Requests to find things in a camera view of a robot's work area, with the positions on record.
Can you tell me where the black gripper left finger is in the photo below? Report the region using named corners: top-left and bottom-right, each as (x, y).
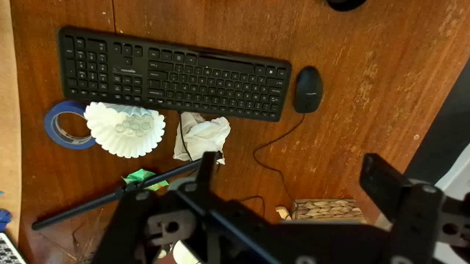
top-left (172, 151), bottom-right (222, 211)

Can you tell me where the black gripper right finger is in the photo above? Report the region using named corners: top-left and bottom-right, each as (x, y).
top-left (360, 152), bottom-right (444, 230)

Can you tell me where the black computer keyboard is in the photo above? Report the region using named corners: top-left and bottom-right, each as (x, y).
top-left (58, 28), bottom-right (291, 122)

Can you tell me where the crumpled white paper towel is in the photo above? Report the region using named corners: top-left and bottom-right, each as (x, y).
top-left (174, 111), bottom-right (231, 161)

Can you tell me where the green wrapper piece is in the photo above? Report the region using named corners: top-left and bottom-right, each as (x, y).
top-left (124, 169), bottom-right (169, 192)

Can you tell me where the white paper coffee filter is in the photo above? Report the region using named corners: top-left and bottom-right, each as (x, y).
top-left (84, 103), bottom-right (166, 158)

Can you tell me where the woven wicker basket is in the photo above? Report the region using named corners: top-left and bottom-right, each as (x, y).
top-left (276, 199), bottom-right (366, 223)

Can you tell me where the black computer mouse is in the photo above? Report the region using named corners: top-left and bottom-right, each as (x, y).
top-left (294, 66), bottom-right (323, 113)

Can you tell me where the blue painter tape roll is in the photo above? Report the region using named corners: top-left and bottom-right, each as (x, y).
top-left (43, 101), bottom-right (96, 149)

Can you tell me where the black rod stand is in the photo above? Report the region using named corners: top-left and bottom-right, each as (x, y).
top-left (31, 160), bottom-right (202, 230)

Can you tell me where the black round object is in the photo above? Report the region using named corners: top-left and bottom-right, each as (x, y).
top-left (326, 0), bottom-right (366, 12)

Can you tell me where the black mouse cable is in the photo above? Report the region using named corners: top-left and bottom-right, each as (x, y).
top-left (240, 111), bottom-right (307, 220)

